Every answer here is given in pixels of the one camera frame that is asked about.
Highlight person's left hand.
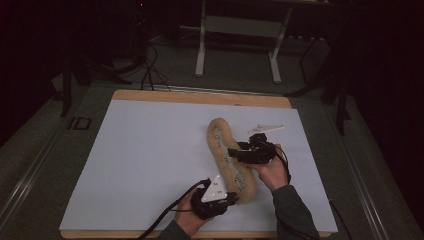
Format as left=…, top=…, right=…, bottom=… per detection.
left=173, top=191, right=215, bottom=237

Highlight white table sheet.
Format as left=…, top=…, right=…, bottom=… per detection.
left=59, top=99, right=339, bottom=234

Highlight black floor cables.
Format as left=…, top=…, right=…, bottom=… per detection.
left=139, top=42, right=173, bottom=93

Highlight white metal stand frame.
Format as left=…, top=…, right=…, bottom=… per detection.
left=194, top=0, right=295, bottom=85

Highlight tan fleece black-lined ear warmer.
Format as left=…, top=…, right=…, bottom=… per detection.
left=206, top=117, right=258, bottom=206

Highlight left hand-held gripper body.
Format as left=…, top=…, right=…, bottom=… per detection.
left=189, top=174, right=235, bottom=222

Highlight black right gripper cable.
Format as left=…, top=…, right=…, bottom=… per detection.
left=274, top=144, right=354, bottom=240

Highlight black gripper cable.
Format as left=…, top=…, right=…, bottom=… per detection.
left=137, top=178, right=212, bottom=240
left=274, top=144, right=354, bottom=240

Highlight grey metal floor rail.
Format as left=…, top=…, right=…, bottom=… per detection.
left=324, top=104, right=393, bottom=240
left=0, top=124, right=69, bottom=231

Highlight person's right hand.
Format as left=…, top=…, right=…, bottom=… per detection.
left=247, top=143, right=291, bottom=193

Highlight black metal stand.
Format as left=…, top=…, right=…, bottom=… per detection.
left=59, top=46, right=134, bottom=118
left=283, top=29, right=354, bottom=137

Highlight black rectangular floor plate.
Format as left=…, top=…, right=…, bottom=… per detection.
left=67, top=116, right=93, bottom=131

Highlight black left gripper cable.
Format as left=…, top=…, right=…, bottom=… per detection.
left=137, top=178, right=212, bottom=240

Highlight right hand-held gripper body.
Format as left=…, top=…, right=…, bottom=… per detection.
left=233, top=123, right=287, bottom=165

